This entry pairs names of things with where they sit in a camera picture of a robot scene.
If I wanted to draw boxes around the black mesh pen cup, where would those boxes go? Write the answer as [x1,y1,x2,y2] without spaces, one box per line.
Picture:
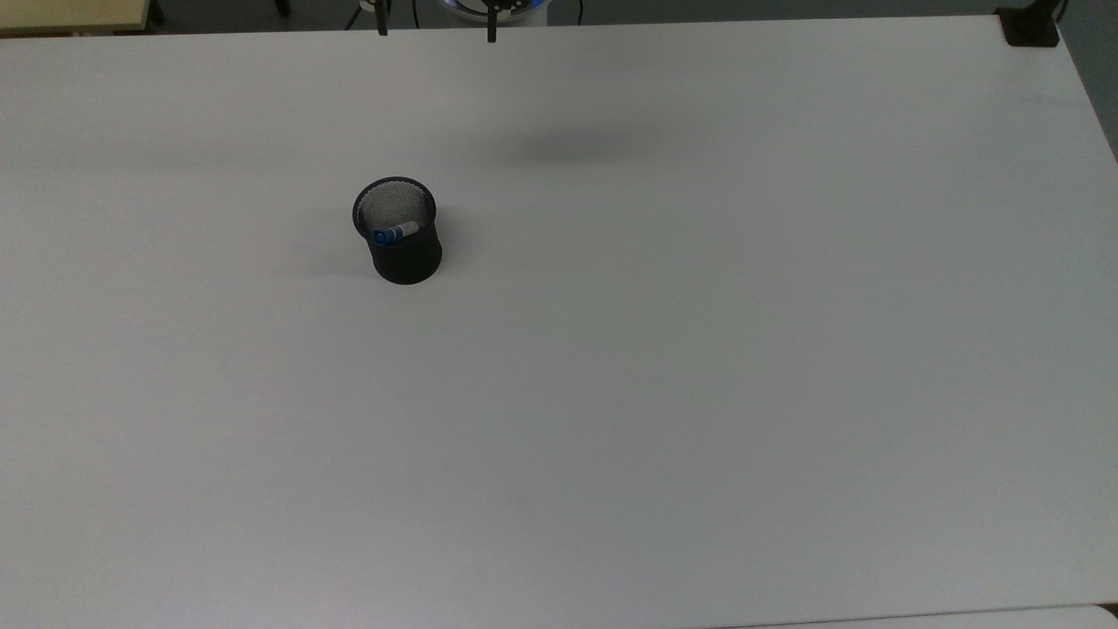
[352,176,444,286]

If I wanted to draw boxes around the beige side table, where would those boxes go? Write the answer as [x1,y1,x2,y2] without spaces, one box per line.
[0,0,151,38]

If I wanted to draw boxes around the white adjacent table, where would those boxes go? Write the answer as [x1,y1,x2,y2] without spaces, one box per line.
[725,605,1118,629]

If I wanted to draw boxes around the black corner clamp mount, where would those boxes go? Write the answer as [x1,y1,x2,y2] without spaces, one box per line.
[996,0,1068,48]

